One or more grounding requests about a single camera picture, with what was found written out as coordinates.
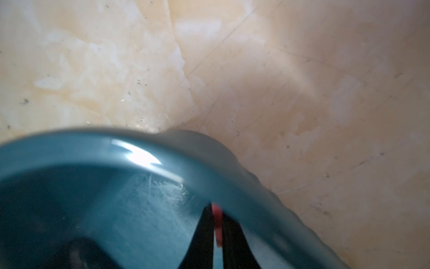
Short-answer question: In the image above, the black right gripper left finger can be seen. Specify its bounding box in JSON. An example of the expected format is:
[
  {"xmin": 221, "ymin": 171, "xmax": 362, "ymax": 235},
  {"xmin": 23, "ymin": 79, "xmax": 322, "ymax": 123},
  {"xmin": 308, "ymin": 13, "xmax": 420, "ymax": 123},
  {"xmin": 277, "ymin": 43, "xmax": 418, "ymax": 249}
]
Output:
[{"xmin": 179, "ymin": 204, "xmax": 215, "ymax": 269}]

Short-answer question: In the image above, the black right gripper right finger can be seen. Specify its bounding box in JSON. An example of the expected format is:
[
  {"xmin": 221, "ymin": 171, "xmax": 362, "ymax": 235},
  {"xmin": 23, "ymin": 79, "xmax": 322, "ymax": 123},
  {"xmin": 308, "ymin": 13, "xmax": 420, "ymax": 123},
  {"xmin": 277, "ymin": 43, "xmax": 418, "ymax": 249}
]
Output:
[{"xmin": 222, "ymin": 214, "xmax": 261, "ymax": 269}]

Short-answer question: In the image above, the teal plastic storage box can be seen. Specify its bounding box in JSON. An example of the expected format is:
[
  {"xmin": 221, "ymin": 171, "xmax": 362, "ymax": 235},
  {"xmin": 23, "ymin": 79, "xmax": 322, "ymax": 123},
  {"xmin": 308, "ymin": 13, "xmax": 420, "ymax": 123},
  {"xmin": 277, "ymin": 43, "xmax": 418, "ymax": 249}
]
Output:
[{"xmin": 1, "ymin": 128, "xmax": 346, "ymax": 269}]

